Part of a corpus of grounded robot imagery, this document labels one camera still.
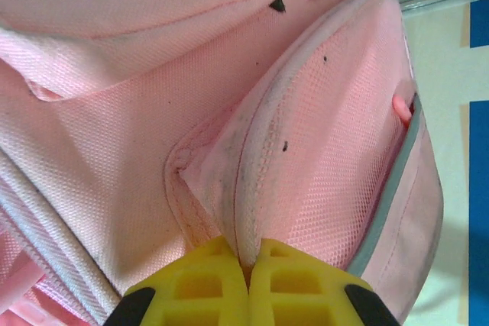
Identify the pink student backpack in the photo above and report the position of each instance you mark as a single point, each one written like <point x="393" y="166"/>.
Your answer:
<point x="153" y="112"/>

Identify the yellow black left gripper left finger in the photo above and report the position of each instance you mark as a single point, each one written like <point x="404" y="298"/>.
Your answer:
<point x="198" y="295"/>

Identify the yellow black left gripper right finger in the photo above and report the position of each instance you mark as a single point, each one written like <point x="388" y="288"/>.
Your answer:
<point x="298" y="295"/>

